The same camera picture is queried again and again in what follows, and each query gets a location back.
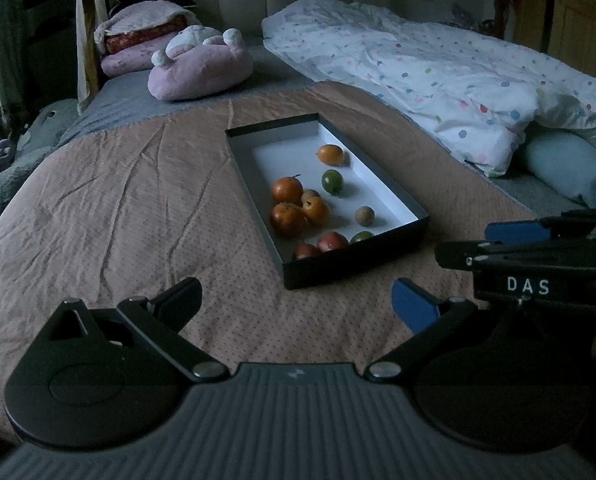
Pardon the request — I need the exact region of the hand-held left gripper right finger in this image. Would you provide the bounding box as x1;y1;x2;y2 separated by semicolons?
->
365;277;509;382

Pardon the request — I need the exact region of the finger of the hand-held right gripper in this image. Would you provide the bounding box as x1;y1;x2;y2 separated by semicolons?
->
434;240;596;271
485;208;596;243

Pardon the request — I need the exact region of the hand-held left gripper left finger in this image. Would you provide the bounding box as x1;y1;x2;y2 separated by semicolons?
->
48;276;229;382

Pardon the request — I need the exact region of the black box with white inside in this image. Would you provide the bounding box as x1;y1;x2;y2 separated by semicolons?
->
225;112;430;291

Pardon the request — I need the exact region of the small orange mandarin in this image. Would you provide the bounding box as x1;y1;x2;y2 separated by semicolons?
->
302;196;330;226

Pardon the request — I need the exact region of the tangerine with stem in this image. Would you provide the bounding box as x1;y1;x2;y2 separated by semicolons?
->
271;175;305;206

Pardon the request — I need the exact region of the oval orange kumquat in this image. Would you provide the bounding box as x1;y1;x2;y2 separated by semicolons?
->
316;144;345;165

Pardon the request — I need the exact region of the light blue pillow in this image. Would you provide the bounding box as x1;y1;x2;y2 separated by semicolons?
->
520;132;596;208

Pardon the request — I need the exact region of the orange dotted blanket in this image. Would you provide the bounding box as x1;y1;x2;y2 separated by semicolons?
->
0;81;539;436

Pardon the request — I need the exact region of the white polka dot duvet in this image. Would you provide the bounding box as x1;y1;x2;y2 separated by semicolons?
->
261;0;596;178

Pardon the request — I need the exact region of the grey bed sheet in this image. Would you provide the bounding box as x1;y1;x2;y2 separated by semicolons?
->
60;42;589;221

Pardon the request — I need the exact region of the grey plush toy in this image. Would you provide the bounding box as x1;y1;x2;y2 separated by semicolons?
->
0;99;81;211

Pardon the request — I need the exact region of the pink plush animal cushion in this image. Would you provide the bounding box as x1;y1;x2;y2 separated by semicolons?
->
148;25;255;102

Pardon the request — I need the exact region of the wooden door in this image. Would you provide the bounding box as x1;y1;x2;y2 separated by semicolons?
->
515;0;596;86

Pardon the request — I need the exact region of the pink dotted pillow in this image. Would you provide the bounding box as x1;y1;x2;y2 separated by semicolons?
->
100;42;174;77

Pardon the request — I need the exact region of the red patterned pillow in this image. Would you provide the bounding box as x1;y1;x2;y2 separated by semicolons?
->
105;14;189;55

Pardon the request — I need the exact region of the yellow white hanging cloth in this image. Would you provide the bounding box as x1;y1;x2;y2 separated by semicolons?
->
75;0;110;111

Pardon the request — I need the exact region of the pale pink frilled pillow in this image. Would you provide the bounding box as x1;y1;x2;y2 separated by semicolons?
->
94;1;189;41

